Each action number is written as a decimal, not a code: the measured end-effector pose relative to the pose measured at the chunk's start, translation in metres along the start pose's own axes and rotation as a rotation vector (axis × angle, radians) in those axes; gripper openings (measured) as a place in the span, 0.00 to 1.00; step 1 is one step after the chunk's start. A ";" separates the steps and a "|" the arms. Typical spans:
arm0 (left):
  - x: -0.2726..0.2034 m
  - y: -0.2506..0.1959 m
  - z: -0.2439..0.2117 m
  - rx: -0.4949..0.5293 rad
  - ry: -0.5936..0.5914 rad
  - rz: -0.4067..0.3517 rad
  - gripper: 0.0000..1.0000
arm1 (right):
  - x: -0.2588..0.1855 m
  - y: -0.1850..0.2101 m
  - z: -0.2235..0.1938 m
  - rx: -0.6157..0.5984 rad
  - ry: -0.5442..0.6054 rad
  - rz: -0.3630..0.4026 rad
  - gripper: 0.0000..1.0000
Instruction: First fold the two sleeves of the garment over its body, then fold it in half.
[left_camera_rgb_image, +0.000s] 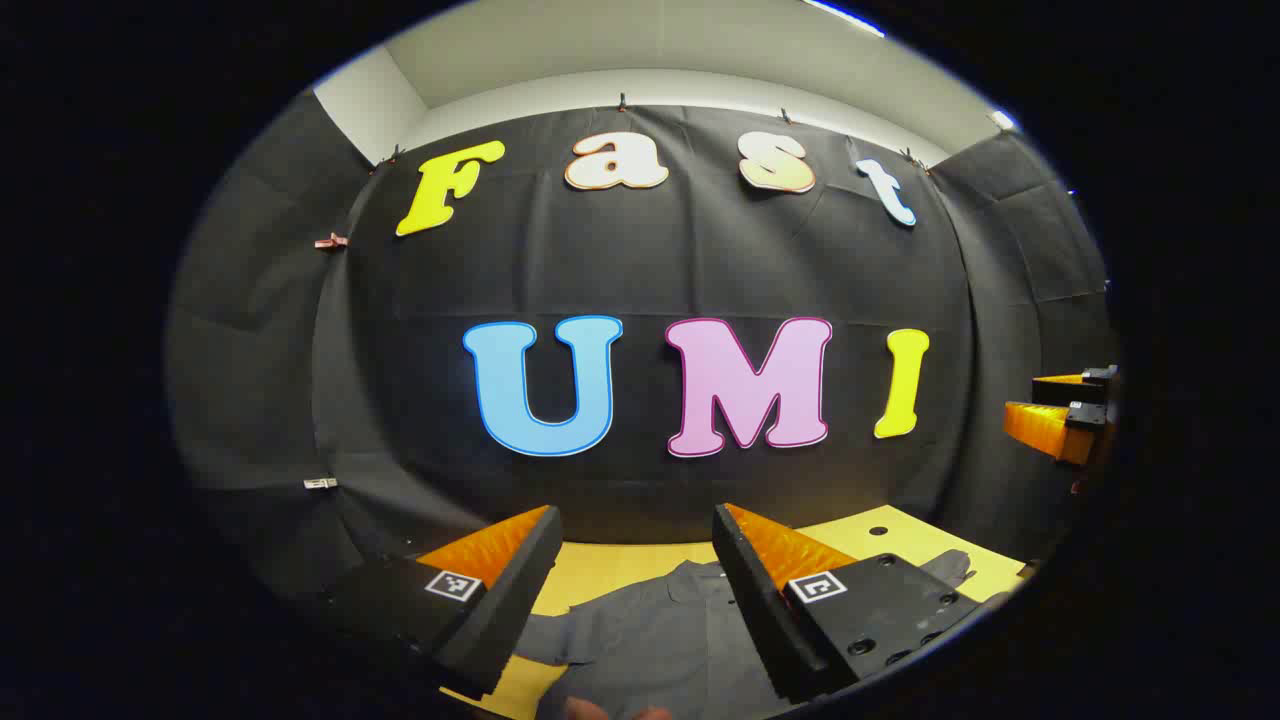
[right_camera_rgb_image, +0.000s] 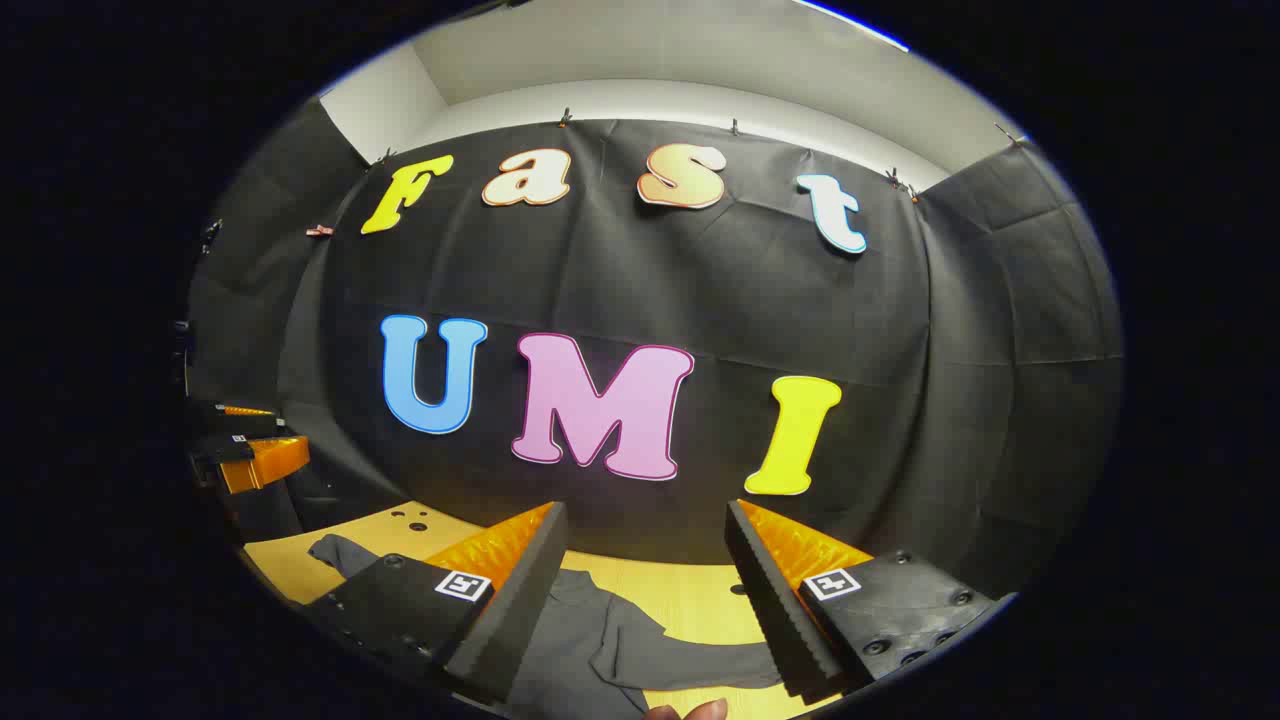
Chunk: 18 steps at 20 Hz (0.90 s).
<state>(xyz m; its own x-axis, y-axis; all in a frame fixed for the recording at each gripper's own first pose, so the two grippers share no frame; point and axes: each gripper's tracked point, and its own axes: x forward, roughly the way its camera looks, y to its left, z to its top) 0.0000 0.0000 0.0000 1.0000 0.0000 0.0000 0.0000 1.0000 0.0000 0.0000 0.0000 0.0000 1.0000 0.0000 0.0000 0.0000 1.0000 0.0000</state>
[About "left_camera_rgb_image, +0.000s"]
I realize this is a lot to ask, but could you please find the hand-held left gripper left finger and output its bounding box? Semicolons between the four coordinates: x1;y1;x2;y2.
325;505;564;701

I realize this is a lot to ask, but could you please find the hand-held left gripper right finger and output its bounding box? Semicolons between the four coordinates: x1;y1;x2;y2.
712;503;986;704

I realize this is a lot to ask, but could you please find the grey polo shirt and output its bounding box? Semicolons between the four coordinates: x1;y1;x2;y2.
515;548;976;720

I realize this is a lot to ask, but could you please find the black backdrop cloth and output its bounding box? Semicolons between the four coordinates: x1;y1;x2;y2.
165;90;1116;601

